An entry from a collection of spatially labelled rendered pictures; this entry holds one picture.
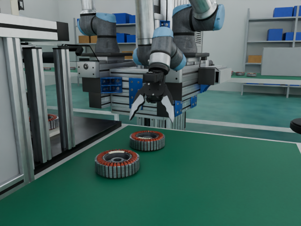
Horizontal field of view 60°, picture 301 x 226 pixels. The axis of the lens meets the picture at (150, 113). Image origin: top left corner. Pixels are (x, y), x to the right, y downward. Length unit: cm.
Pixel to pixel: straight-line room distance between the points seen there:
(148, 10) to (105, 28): 57
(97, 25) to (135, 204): 126
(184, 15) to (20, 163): 101
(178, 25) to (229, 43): 598
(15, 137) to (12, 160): 5
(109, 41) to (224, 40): 590
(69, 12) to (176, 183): 881
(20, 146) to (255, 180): 54
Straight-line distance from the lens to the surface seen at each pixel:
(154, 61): 91
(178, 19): 137
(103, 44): 160
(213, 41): 736
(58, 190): 62
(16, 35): 62
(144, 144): 79
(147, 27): 109
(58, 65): 76
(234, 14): 737
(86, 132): 93
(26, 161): 66
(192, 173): 67
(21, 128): 63
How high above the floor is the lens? 104
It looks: 13 degrees down
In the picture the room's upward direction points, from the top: straight up
